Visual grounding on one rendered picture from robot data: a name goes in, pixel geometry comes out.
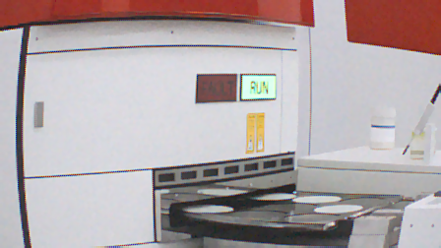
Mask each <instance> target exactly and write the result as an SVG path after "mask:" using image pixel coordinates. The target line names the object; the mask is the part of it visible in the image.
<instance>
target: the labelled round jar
mask: <svg viewBox="0 0 441 248"><path fill-rule="evenodd" d="M371 114H372V116H373V117H372V118H371V133H370V148H371V149H373V150H391V149H393V148H394V142H395V118H394V117H396V109H395V107H386V106H372V107H371Z"/></svg>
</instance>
